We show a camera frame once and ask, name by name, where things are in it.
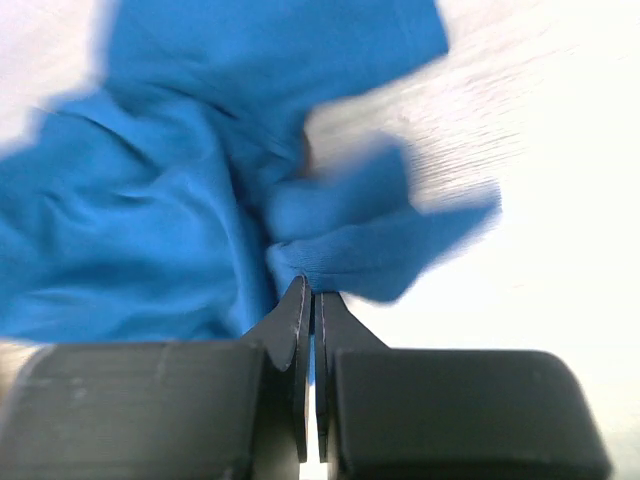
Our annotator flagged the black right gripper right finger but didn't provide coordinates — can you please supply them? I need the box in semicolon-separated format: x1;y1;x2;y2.
314;293;613;479

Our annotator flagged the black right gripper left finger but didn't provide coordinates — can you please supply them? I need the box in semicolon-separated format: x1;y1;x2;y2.
1;277;311;479

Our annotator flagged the blue Mickey print t-shirt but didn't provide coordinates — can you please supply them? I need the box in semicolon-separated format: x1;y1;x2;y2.
1;1;499;343

